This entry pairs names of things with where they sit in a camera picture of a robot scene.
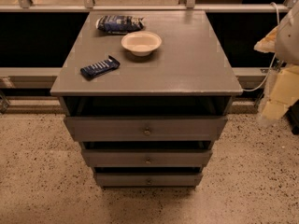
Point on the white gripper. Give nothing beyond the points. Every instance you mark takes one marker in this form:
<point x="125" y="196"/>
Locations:
<point x="289" y="37"/>

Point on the grey top drawer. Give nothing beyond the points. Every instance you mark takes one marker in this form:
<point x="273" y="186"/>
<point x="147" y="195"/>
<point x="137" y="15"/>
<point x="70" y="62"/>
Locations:
<point x="88" y="129"/>

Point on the grey drawer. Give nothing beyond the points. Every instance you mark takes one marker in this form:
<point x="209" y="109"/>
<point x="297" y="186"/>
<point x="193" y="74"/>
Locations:
<point x="148" y="180"/>
<point x="88" y="129"/>
<point x="146" y="157"/>

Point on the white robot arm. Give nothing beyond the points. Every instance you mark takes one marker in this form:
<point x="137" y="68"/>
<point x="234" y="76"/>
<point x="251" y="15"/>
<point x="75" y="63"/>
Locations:
<point x="286" y="48"/>

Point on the grey wooden drawer cabinet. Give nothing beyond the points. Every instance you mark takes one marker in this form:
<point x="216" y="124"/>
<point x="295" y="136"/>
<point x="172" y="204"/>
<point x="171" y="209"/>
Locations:
<point x="187" y="76"/>

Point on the grey middle drawer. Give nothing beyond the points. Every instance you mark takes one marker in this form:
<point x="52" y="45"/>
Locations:
<point x="146" y="157"/>

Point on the grey bottom drawer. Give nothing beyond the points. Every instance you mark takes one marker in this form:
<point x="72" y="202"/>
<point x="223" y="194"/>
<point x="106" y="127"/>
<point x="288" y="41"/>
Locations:
<point x="148" y="180"/>

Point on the white paper bowl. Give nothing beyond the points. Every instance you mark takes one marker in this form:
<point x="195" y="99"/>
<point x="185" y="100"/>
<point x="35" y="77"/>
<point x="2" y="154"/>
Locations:
<point x="141" y="43"/>

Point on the blue wrapped snack bar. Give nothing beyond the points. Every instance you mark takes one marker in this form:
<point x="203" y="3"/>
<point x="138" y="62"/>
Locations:
<point x="100" y="68"/>

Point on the blue snack bag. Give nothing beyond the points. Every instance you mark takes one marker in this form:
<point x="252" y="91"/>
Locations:
<point x="119" y="24"/>

